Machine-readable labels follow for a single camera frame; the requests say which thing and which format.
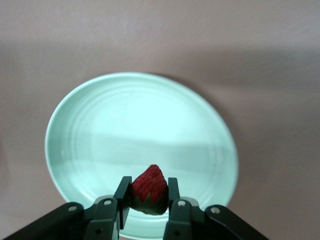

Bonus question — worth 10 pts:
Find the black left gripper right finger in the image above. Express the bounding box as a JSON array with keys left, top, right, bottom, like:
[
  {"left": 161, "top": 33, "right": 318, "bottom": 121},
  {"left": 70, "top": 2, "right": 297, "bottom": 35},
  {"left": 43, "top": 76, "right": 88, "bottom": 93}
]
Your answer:
[{"left": 162, "top": 177, "right": 272, "bottom": 240}]

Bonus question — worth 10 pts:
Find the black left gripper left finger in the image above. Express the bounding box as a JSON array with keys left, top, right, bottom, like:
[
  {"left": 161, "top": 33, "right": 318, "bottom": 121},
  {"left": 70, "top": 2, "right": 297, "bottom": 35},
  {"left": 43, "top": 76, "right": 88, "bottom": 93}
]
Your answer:
[{"left": 0, "top": 176, "right": 133, "bottom": 240}]

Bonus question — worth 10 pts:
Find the red strawberry green cap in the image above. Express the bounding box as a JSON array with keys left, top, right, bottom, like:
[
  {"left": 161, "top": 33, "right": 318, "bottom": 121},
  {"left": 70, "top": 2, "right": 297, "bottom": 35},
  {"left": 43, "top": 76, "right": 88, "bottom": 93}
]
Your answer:
[{"left": 129, "top": 164, "right": 170, "bottom": 216}]

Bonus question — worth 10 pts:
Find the mint green round plate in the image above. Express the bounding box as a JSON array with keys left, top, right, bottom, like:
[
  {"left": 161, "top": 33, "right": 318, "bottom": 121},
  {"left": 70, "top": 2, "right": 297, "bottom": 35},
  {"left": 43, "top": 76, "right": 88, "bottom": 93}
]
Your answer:
[{"left": 44, "top": 72, "right": 239, "bottom": 239}]

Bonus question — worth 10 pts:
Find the brown tablecloth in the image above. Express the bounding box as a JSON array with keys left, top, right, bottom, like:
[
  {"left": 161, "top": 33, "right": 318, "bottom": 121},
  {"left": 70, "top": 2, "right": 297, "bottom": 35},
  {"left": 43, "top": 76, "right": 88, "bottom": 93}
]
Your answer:
[{"left": 0, "top": 0, "right": 320, "bottom": 240}]

